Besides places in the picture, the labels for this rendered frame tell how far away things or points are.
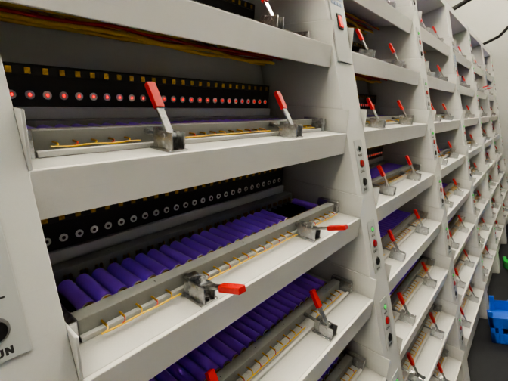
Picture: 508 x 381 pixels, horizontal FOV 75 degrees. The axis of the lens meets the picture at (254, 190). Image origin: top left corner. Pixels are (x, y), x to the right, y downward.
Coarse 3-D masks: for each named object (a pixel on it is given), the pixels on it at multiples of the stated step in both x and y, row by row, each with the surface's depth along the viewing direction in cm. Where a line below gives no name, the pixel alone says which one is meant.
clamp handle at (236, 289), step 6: (204, 276) 41; (204, 282) 42; (204, 288) 41; (210, 288) 40; (216, 288) 39; (222, 288) 38; (228, 288) 37; (234, 288) 37; (240, 288) 37; (234, 294) 37
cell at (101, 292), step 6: (78, 276) 42; (84, 276) 42; (90, 276) 42; (78, 282) 41; (84, 282) 41; (90, 282) 41; (96, 282) 41; (84, 288) 40; (90, 288) 40; (96, 288) 40; (102, 288) 40; (90, 294) 39; (96, 294) 39; (102, 294) 38; (108, 294) 39; (96, 300) 38
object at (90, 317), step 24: (312, 216) 68; (240, 240) 54; (264, 240) 56; (192, 264) 45; (216, 264) 48; (144, 288) 39; (168, 288) 42; (72, 312) 34; (96, 312) 35; (120, 312) 37; (144, 312) 37
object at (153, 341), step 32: (256, 192) 75; (320, 192) 79; (160, 224) 56; (320, 224) 69; (352, 224) 71; (64, 256) 44; (256, 256) 54; (288, 256) 54; (320, 256) 62; (256, 288) 47; (64, 320) 33; (160, 320) 38; (192, 320) 38; (224, 320) 43; (96, 352) 33; (128, 352) 33; (160, 352) 35
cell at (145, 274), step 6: (126, 258) 47; (126, 264) 46; (132, 264) 45; (138, 264) 45; (132, 270) 45; (138, 270) 44; (144, 270) 44; (138, 276) 44; (144, 276) 43; (150, 276) 43
